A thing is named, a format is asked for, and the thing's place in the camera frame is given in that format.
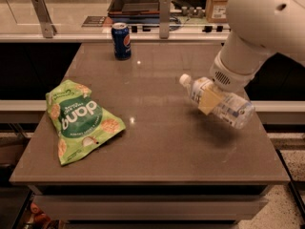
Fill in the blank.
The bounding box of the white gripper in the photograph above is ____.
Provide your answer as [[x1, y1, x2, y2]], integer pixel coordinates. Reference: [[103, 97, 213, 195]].
[[198, 51, 255, 115]]

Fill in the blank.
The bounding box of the clear plastic water bottle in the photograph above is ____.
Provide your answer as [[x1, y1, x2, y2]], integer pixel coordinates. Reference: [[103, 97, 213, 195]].
[[179, 73, 254, 129]]

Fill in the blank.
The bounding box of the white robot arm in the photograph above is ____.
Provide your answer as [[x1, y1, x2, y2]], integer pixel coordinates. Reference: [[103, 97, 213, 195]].
[[199, 0, 305, 115]]

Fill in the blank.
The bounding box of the blue pepsi can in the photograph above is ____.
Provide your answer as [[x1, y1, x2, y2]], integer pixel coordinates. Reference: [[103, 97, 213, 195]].
[[112, 22, 132, 60]]

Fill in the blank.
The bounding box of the brown cardboard box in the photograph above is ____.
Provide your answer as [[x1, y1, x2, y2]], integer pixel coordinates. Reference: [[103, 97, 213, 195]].
[[205, 0, 228, 23]]

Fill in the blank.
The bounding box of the grey table drawer front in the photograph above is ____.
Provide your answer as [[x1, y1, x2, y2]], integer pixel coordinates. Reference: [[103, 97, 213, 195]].
[[34, 196, 268, 220]]

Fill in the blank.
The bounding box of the dark open tray box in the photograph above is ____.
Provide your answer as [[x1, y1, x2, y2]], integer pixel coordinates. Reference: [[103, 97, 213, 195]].
[[108, 0, 159, 15]]

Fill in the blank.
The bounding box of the green snack chip bag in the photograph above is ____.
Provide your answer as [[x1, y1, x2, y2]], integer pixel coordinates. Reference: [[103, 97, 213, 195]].
[[46, 80, 126, 166]]

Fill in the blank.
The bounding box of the center metal glass bracket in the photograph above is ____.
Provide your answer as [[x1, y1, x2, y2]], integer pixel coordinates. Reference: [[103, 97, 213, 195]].
[[159, 0, 171, 39]]

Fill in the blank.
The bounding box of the metal glass bracket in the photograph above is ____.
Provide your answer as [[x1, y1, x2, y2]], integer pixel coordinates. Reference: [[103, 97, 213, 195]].
[[159, 0, 171, 39], [31, 0, 57, 38]]

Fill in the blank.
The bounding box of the left metal glass bracket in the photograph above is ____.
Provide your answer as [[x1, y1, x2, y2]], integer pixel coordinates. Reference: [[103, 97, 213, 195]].
[[31, 0, 57, 38]]

